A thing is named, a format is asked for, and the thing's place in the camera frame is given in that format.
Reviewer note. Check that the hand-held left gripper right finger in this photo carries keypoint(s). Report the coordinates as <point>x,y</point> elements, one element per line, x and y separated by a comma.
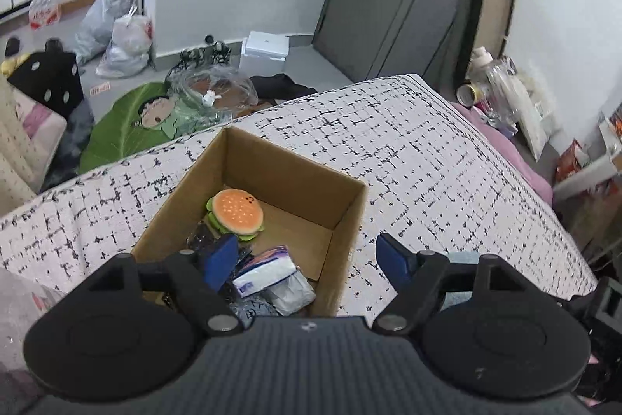
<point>394,259</point>

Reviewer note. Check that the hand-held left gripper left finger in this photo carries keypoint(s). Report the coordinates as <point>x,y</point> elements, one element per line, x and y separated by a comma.
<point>219,262</point>

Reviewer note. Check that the black spotted pouch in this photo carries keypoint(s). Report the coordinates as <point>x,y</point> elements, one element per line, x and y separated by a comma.
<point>204,237</point>

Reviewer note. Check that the purple white tissue pack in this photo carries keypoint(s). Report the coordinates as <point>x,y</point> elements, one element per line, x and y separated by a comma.
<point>265,273</point>

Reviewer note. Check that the burger plush toy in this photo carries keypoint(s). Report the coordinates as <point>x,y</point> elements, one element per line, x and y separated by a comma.
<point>235,213</point>

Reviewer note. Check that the blue plush toy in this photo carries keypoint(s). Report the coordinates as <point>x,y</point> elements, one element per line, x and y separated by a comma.
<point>461,271</point>

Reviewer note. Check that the white soft packet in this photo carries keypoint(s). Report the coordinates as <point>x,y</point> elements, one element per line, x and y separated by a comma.
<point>291,296</point>

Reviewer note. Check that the brown cardboard box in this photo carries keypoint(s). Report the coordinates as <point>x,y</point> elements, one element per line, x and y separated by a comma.
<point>291,201</point>

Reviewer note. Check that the white black patterned blanket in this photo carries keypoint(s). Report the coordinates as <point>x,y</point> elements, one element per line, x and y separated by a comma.
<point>413,162</point>

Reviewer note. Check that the pink bed sheet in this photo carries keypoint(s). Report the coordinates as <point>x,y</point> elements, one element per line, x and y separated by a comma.
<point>505,152</point>

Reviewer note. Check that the red bag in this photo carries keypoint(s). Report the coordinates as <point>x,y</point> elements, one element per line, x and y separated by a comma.
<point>572,160</point>

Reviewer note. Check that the green leaf cartoon cushion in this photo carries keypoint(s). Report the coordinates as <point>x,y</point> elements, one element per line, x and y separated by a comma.
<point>126,128</point>

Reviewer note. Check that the clear crumpled plastic bag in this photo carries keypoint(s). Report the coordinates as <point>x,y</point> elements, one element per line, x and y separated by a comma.
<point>214,91</point>

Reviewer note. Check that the paper cup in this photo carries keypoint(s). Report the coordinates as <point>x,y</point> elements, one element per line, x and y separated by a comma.
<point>470,94</point>

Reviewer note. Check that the black cloth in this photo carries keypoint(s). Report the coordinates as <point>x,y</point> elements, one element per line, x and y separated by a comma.
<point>282,87</point>

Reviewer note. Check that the pink cloth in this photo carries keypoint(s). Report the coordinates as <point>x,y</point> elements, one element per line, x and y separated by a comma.
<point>22,313</point>

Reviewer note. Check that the white box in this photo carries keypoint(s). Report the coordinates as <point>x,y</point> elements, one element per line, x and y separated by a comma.
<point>265,53</point>

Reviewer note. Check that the beige dotted cushion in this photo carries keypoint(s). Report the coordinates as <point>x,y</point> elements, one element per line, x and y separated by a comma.
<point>24,142</point>

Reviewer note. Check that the black polka dot cushion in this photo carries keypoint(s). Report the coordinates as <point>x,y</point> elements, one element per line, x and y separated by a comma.
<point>48,77</point>

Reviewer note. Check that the grey plastic bag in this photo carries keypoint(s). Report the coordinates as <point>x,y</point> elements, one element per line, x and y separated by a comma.
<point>99,23</point>

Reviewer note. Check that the black framed board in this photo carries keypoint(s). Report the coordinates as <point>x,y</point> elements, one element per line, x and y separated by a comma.
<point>495,6</point>

